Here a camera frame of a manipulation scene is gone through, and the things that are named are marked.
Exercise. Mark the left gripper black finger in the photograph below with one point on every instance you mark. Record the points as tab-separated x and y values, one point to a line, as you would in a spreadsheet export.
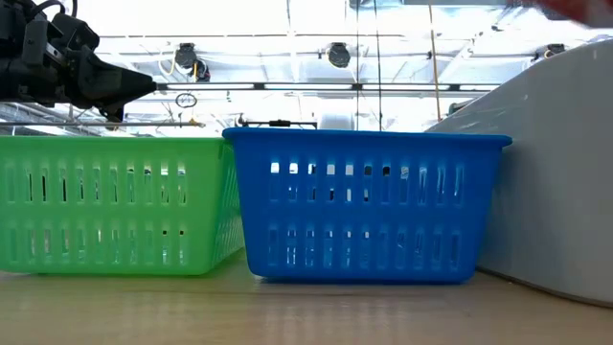
114	114
110	86

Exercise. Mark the red cracker packet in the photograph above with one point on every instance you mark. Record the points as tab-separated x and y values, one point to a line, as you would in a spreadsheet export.
574	9

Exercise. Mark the green plastic slotted basket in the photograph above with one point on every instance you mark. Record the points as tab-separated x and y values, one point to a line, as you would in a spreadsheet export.
120	211

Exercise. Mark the white cylindrical fixture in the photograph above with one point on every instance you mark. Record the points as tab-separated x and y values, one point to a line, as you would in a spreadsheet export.
337	121

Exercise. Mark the blue plastic slotted basket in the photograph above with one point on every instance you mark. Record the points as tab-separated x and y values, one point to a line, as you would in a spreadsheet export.
364	213

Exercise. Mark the grey plastic bin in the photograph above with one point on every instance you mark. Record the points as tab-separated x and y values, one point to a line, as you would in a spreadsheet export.
551	191

